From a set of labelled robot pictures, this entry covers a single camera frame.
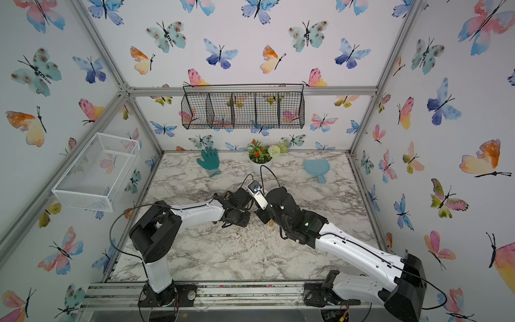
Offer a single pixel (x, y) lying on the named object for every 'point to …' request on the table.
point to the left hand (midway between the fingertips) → (247, 218)
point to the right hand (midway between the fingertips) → (260, 194)
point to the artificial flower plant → (260, 155)
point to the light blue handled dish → (316, 168)
